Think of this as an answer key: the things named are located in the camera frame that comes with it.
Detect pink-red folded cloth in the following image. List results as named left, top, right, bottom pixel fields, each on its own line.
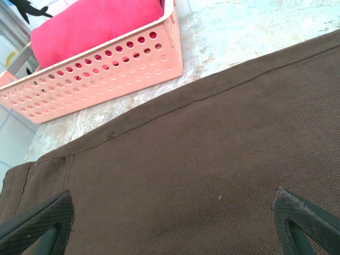
left=30, top=0, right=166, bottom=69

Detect aluminium side rail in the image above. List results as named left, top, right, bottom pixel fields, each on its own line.
left=5, top=44, right=34, bottom=79

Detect aluminium corner post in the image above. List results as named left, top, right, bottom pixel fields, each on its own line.
left=0, top=4, right=32, bottom=47

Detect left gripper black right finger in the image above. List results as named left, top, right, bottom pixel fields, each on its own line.
left=271, top=186, right=340, bottom=255

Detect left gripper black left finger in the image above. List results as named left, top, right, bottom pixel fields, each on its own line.
left=0, top=189, right=75, bottom=255

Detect brown long pants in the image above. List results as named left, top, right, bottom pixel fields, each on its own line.
left=0, top=28, right=340, bottom=255

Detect pink perforated plastic basket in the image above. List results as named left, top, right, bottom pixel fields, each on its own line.
left=0, top=0, right=184, bottom=125

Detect dolphin blue circle sticker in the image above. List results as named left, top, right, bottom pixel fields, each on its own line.
left=10, top=0, right=54, bottom=24

